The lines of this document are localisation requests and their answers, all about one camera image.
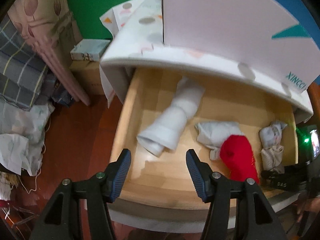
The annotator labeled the beige bra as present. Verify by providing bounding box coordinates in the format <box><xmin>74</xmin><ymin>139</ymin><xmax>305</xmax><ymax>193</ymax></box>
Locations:
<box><xmin>260</xmin><ymin>145</ymin><xmax>285</xmax><ymax>173</ymax></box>

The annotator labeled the light grey sock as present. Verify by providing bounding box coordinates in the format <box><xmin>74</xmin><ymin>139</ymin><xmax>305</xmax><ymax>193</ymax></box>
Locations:
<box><xmin>194</xmin><ymin>121</ymin><xmax>247</xmax><ymax>161</ymax></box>

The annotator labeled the dark blue packet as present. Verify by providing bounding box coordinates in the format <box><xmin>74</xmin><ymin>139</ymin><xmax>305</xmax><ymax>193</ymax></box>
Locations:
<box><xmin>51</xmin><ymin>87</ymin><xmax>75</xmax><ymax>108</ymax></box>

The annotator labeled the pale cloth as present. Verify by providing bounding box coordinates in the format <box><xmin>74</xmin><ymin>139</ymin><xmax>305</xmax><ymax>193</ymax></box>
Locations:
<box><xmin>136</xmin><ymin>76</ymin><xmax>206</xmax><ymax>158</ymax></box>

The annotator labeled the cardboard box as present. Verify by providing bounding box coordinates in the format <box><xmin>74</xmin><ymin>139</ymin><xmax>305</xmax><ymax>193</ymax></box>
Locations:
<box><xmin>69</xmin><ymin>60</ymin><xmax>107</xmax><ymax>95</ymax></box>

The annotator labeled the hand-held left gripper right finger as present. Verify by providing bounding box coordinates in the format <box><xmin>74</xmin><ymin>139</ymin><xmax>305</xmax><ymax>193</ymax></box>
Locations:
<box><xmin>185</xmin><ymin>149</ymin><xmax>288</xmax><ymax>240</ymax></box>

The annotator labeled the pale printed small box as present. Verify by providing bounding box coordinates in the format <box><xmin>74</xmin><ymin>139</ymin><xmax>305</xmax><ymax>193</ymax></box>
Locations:
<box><xmin>70</xmin><ymin>39</ymin><xmax>112</xmax><ymax>62</ymax></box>

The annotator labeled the pink patterned mattress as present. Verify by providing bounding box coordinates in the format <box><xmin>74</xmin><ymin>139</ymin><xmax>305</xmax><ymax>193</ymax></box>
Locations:
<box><xmin>7</xmin><ymin>0</ymin><xmax>90</xmax><ymax>107</ymax></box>

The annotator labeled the red sock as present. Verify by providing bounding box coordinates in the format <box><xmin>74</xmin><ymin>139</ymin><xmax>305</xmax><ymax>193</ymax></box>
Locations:
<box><xmin>219</xmin><ymin>134</ymin><xmax>260</xmax><ymax>184</ymax></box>

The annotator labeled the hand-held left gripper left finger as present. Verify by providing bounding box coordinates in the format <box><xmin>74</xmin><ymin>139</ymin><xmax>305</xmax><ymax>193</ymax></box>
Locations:
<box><xmin>30</xmin><ymin>149</ymin><xmax>132</xmax><ymax>240</ymax></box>

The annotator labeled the nightstand with patterned cover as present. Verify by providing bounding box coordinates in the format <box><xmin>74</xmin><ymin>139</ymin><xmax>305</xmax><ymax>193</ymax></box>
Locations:
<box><xmin>99</xmin><ymin>0</ymin><xmax>314</xmax><ymax>123</ymax></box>

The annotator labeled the white shoe box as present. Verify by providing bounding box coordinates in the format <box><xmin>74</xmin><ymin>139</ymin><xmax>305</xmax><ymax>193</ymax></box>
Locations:
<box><xmin>161</xmin><ymin>0</ymin><xmax>315</xmax><ymax>93</ymax></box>

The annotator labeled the person's right hand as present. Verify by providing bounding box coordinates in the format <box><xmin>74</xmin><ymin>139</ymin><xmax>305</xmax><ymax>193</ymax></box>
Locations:
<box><xmin>297</xmin><ymin>197</ymin><xmax>320</xmax><ymax>222</ymax></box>

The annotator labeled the white patterned sheet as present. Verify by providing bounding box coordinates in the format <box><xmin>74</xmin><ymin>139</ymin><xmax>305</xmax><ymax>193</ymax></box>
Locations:
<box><xmin>0</xmin><ymin>102</ymin><xmax>55</xmax><ymax>177</ymax></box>

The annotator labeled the grey plaid blanket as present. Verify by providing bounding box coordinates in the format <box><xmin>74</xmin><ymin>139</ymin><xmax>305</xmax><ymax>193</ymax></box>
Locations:
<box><xmin>0</xmin><ymin>17</ymin><xmax>50</xmax><ymax>110</ymax></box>

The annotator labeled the wooden drawer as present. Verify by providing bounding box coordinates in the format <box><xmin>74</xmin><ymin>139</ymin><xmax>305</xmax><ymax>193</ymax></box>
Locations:
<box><xmin>107</xmin><ymin>67</ymin><xmax>300</xmax><ymax>233</ymax></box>

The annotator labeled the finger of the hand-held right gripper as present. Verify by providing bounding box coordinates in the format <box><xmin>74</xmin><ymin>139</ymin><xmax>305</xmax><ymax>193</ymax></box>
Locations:
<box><xmin>261</xmin><ymin>164</ymin><xmax>310</xmax><ymax>190</ymax></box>

